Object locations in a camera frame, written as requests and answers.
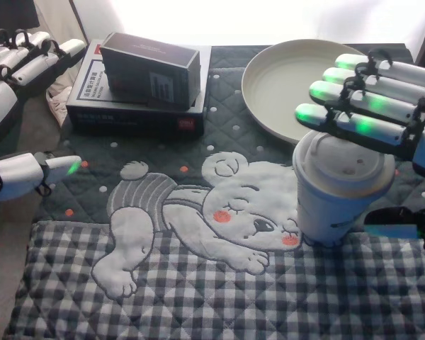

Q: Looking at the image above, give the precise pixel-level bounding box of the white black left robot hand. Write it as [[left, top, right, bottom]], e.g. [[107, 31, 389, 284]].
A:
[[0, 30, 87, 205]]

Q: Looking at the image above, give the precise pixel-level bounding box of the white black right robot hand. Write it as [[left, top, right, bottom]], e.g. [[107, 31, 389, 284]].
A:
[[294, 49, 425, 251]]

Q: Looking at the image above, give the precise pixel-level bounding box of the white paper cup with lid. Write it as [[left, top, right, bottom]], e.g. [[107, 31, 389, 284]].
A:
[[291, 131, 397, 249]]

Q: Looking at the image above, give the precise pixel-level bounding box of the purple card box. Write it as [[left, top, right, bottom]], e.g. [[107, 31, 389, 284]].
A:
[[99, 32, 203, 109]]

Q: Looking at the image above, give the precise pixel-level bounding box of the cream round plate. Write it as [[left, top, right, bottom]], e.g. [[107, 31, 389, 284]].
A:
[[241, 39, 368, 145]]

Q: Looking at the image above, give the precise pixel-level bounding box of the flat calculator box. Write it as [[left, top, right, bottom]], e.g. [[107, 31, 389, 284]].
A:
[[65, 38, 213, 137]]

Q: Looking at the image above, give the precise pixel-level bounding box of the crumpled white cloth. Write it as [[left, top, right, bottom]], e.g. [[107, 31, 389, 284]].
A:
[[45, 82, 73, 128]]

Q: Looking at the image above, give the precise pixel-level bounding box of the grey quilt with bear print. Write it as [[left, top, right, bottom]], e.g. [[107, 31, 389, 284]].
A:
[[13, 43, 425, 340]]

